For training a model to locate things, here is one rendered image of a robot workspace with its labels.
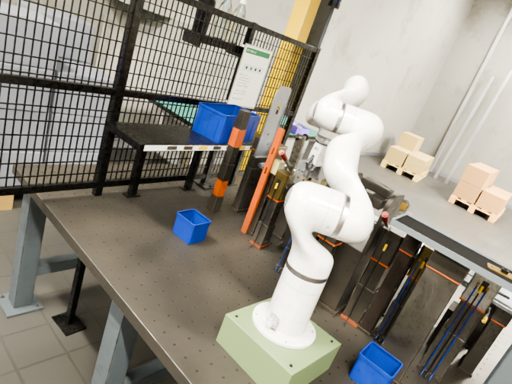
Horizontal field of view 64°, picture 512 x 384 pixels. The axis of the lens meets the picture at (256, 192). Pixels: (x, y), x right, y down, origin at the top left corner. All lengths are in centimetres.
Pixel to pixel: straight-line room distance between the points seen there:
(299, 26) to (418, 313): 166
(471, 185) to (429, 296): 655
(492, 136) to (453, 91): 130
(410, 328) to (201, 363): 61
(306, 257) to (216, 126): 91
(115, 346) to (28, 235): 77
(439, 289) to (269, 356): 51
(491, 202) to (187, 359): 699
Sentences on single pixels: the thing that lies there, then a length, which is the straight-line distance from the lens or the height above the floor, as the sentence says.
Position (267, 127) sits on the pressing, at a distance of 191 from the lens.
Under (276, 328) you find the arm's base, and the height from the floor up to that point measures 82.
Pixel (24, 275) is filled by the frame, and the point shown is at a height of 20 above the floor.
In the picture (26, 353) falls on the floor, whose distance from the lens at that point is 210.
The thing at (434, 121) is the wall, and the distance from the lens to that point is 1032.
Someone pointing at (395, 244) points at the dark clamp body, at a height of 105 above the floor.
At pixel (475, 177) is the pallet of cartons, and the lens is 778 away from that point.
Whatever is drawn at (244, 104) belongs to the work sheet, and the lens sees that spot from 218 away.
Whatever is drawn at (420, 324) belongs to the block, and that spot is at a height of 92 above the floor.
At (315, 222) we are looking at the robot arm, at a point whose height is 114.
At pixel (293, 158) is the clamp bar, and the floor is 111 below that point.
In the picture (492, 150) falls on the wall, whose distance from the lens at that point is 999.
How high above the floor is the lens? 151
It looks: 20 degrees down
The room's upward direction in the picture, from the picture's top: 20 degrees clockwise
